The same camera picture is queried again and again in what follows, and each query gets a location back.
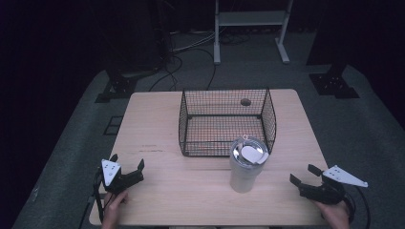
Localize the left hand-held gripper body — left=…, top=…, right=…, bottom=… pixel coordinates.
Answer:
left=100, top=158, right=144, bottom=195

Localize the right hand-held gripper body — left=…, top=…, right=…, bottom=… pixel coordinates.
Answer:
left=298, top=164, right=369, bottom=205

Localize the silver steel tumbler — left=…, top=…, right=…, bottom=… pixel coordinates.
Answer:
left=229, top=134, right=270, bottom=194

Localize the black wire basket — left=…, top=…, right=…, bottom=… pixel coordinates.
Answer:
left=178, top=87, right=278, bottom=158

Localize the person's right hand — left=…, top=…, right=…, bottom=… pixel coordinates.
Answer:
left=312, top=199, right=352, bottom=229

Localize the person's left hand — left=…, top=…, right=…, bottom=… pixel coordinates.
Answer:
left=100, top=189, right=130, bottom=229

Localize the black stand base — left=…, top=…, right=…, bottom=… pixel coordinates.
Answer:
left=95, top=68, right=139, bottom=104
left=309, top=63, right=361, bottom=99

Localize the black cable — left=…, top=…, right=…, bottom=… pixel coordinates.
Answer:
left=77, top=171, right=111, bottom=229
left=343, top=186, right=372, bottom=229

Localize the bundle of floor cables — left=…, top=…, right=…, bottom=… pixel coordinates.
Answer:
left=148, top=28, right=252, bottom=93

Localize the white metal desk frame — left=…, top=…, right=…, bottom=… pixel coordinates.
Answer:
left=213, top=0, right=294, bottom=66

